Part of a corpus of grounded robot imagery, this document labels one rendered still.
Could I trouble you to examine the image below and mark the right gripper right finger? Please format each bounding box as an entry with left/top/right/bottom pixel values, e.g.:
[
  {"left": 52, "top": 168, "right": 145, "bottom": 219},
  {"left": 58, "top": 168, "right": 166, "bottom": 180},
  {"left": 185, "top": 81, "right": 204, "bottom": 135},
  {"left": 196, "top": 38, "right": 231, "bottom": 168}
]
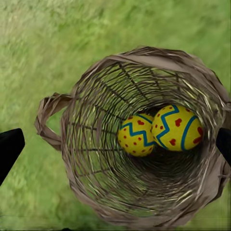
[{"left": 216, "top": 128, "right": 231, "bottom": 167}]

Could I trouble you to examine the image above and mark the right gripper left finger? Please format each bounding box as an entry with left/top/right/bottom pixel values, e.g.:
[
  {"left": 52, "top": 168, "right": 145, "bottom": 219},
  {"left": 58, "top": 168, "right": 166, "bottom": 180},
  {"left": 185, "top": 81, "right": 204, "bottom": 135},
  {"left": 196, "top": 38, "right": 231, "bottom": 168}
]
[{"left": 0, "top": 128, "right": 25, "bottom": 185}]

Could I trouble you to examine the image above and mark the easter egg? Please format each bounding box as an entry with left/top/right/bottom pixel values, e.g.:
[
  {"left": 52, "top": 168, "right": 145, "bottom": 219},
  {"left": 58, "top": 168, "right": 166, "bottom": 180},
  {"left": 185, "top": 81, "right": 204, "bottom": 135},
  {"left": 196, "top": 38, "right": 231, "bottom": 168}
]
[
  {"left": 152, "top": 105, "right": 203, "bottom": 151},
  {"left": 117, "top": 111, "right": 157, "bottom": 167}
]

